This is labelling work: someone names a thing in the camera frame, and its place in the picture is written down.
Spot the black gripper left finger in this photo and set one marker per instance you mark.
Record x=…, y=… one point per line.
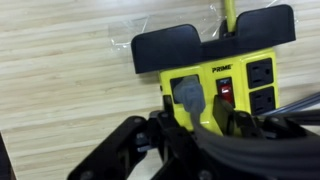
x=116, y=150

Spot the yellow black power strip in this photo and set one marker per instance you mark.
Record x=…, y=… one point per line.
x=208, y=86

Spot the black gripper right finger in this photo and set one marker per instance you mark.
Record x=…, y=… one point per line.
x=225, y=115

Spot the clear adhesive tape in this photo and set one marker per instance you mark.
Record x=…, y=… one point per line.
x=128, y=31

